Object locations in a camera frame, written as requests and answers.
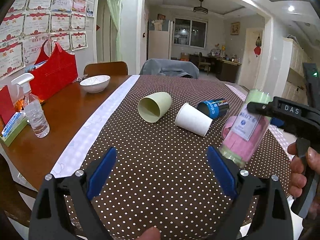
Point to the white paper cup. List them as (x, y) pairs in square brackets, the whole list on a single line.
[(193, 121)]

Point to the wooden dining chair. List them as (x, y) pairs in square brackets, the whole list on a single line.
[(106, 68)]

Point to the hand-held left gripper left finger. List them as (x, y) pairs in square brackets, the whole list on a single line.
[(102, 173)]

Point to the clear plastic cup pink insert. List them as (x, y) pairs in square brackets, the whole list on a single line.
[(240, 140)]

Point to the person's right hand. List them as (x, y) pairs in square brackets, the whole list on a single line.
[(297, 172)]

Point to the white ceramic bowl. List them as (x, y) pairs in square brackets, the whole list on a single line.
[(95, 84)]

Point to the blue cylindrical canister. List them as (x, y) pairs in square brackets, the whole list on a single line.
[(215, 108)]

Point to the white refrigerator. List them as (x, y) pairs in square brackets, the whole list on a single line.
[(158, 45)]

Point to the cluttered wooden desk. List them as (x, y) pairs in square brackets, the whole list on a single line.
[(226, 70)]

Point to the grey covered sofa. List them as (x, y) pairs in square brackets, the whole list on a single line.
[(170, 67)]

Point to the black ceiling lamp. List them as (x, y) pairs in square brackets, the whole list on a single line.
[(200, 8)]

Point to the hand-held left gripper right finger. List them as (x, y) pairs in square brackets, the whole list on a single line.
[(222, 173)]

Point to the red door ornament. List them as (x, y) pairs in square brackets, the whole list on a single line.
[(257, 46)]

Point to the green sheer curtain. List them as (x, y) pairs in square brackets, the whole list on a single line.
[(112, 12)]

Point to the wall of award certificates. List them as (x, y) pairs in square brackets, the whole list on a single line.
[(37, 25)]

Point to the red felt bag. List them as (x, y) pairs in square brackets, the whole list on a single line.
[(56, 76)]

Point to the red cardboard box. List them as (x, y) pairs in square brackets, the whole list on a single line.
[(5, 105)]

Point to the wooden desk chair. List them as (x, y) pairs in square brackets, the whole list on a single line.
[(203, 63)]

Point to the person's left hand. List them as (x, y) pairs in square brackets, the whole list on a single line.
[(148, 234)]

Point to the green tissue box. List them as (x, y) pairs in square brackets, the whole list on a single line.
[(13, 130)]

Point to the cream storage cabinet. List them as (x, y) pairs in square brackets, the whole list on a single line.
[(296, 62)]

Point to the white door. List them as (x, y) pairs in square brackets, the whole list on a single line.
[(250, 65)]

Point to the clear spray bottle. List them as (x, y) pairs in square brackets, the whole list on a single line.
[(36, 116)]

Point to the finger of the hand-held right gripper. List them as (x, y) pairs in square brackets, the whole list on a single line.
[(287, 110), (277, 123)]

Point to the pale green plastic cup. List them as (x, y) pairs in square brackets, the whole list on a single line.
[(156, 105)]

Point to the brown polka dot tablecloth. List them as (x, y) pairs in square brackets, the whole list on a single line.
[(160, 160)]

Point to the window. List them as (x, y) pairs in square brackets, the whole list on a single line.
[(191, 32)]

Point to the framed wall picture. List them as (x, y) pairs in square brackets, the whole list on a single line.
[(235, 28)]

